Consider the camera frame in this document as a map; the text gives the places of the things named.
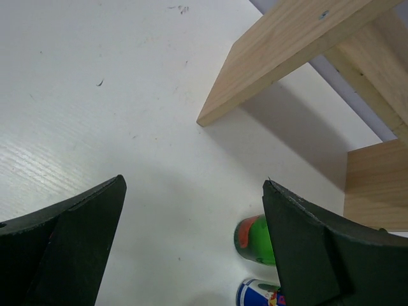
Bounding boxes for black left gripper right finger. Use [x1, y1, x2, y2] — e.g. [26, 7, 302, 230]
[263, 180, 407, 305]

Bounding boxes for blue silver energy can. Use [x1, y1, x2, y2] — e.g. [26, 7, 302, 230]
[235, 279, 286, 306]

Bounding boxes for green glass bottle front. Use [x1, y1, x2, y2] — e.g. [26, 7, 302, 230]
[234, 214, 276, 266]

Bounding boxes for wooden shelf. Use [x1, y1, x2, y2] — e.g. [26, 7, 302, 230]
[197, 1, 407, 232]

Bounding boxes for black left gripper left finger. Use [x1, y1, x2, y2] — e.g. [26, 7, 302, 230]
[1, 175, 127, 305]

